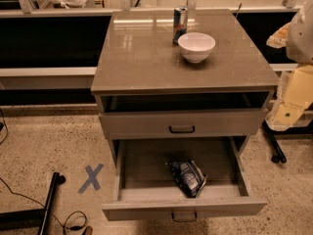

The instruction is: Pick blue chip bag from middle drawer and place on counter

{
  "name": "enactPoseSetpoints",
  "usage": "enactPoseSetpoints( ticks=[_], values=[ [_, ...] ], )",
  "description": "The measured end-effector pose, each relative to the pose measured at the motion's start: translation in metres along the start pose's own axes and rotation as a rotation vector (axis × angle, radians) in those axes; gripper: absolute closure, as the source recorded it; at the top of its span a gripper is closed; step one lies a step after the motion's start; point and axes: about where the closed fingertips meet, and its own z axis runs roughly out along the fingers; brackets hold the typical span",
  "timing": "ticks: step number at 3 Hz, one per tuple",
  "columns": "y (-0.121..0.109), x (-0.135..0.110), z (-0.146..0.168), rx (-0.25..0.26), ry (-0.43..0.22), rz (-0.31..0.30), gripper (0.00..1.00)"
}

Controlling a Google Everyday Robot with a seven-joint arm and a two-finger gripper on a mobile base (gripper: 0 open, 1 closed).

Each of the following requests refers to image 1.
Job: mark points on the grey drawer cabinet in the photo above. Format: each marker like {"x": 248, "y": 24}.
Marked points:
{"x": 141, "y": 71}

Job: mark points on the closed upper drawer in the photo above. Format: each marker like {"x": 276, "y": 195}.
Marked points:
{"x": 170, "y": 124}

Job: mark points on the red bull can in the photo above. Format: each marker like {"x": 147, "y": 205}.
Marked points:
{"x": 180, "y": 19}

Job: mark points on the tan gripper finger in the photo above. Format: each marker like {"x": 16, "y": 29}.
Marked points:
{"x": 294, "y": 96}
{"x": 279, "y": 38}

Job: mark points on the black stand leg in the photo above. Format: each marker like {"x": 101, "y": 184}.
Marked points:
{"x": 33, "y": 218}
{"x": 271, "y": 135}

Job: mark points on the black stand leg left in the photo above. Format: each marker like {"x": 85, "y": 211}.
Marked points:
{"x": 33, "y": 218}

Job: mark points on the open middle drawer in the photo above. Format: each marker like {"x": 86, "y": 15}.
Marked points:
{"x": 145, "y": 188}

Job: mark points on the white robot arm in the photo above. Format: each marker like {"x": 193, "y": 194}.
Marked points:
{"x": 299, "y": 46}

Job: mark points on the black stand leg right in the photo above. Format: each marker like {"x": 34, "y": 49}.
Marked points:
{"x": 271, "y": 135}

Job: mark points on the blue chip bag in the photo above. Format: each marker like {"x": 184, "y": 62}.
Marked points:
{"x": 188, "y": 177}

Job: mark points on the blue tape cross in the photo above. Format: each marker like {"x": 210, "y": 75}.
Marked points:
{"x": 91, "y": 179}

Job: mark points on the white bowl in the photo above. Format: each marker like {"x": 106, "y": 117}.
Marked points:
{"x": 195, "y": 47}

